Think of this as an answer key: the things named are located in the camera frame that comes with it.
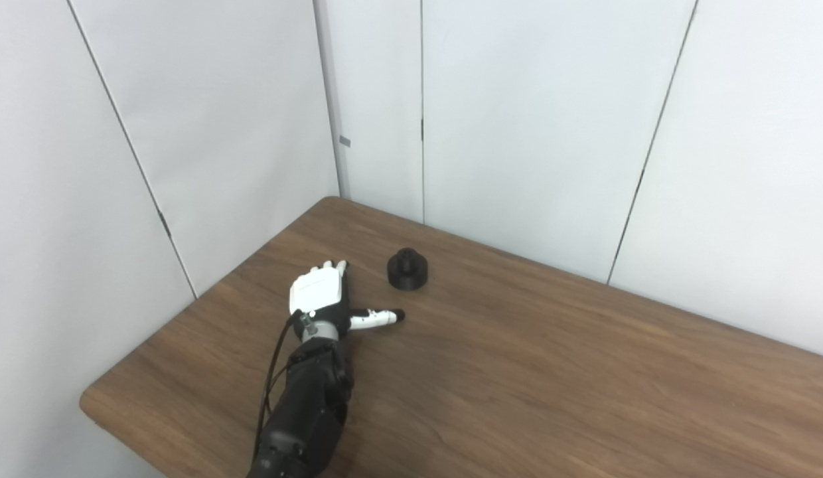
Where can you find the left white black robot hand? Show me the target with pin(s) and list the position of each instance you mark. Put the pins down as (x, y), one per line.
(315, 289)

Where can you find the round black part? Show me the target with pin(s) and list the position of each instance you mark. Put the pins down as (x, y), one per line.
(407, 273)

